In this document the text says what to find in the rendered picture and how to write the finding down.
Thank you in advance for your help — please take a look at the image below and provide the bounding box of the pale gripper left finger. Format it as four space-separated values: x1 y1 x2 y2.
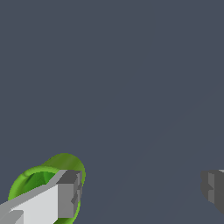
0 169 84 224

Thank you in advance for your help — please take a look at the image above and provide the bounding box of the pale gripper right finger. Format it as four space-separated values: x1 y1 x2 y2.
199 169 224 216

